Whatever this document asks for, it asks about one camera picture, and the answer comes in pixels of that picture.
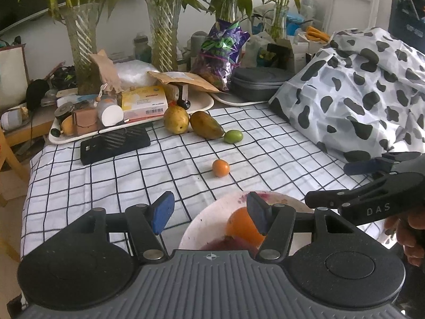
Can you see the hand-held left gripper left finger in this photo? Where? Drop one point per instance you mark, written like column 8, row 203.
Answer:
column 164, row 211

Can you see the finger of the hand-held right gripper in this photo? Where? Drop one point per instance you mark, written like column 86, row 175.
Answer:
column 358, row 167
column 328, row 198

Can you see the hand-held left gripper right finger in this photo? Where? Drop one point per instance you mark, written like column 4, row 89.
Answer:
column 259, row 212

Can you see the large orange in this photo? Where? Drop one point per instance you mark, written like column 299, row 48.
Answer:
column 240, row 226

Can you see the red dragon fruit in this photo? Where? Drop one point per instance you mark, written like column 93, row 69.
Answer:
column 229, row 243

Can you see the white floral plate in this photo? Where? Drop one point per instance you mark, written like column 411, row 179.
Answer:
column 212, row 219

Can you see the small orange kumquat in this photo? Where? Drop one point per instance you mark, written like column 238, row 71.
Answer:
column 220, row 168

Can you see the person's right hand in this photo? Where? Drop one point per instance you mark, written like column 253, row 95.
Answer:
column 415, row 229

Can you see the checked white cloth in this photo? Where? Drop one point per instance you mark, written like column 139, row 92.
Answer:
column 116, row 179

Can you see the small green fruit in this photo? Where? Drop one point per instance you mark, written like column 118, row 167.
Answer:
column 233, row 137

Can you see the black flat device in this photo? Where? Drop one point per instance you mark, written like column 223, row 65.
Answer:
column 113, row 146

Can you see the cow print blanket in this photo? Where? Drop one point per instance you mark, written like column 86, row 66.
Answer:
column 348, row 83

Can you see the yellow green pear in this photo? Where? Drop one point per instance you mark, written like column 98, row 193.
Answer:
column 176, row 119

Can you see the green brown mango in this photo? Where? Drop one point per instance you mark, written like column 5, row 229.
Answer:
column 206, row 124

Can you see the white round jar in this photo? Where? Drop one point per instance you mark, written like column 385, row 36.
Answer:
column 111, row 115

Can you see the yellow white carton box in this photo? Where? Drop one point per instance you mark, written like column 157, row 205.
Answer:
column 144, row 101

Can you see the white tray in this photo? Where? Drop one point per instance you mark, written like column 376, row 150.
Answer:
column 229, row 99
column 199, row 101

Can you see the small brown pouch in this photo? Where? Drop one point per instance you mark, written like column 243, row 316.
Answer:
column 84, row 123

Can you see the wooden block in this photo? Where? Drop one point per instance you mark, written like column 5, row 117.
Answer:
column 177, row 91

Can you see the grey zip case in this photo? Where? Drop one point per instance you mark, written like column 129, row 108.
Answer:
column 262, row 83

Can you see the yellow orange oval object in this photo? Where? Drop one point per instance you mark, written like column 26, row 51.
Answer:
column 67, row 125

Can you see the brown padded envelope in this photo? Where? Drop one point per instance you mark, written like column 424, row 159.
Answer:
column 186, row 79

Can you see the black open box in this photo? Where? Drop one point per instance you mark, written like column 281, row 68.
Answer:
column 279, row 53

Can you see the orange snack sticks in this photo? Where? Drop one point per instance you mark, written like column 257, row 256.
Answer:
column 317, row 34

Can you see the white plastic wrap bag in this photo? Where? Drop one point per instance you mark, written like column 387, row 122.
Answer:
column 136, row 73

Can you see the wooden chair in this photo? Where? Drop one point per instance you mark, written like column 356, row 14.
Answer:
column 13, row 162

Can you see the blue plastic bag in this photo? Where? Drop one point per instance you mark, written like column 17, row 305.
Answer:
column 295, row 20

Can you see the dark green jar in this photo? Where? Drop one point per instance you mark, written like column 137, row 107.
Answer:
column 142, row 50

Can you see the purple snack bag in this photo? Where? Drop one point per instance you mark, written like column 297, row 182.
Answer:
column 219, row 53

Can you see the white metal rack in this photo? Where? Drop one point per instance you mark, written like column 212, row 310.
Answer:
column 357, row 3

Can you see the clear glass bottle vase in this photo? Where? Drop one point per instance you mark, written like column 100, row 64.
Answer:
column 279, row 23
column 236, row 10

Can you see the grey cup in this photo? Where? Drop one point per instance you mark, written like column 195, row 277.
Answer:
column 198, row 41

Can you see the black round headphones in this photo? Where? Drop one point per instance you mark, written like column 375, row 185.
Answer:
column 36, row 93

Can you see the small white cylinder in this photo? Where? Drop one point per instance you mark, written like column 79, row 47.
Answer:
column 11, row 120

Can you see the white canvas board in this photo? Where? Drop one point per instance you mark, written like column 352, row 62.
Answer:
column 11, row 76

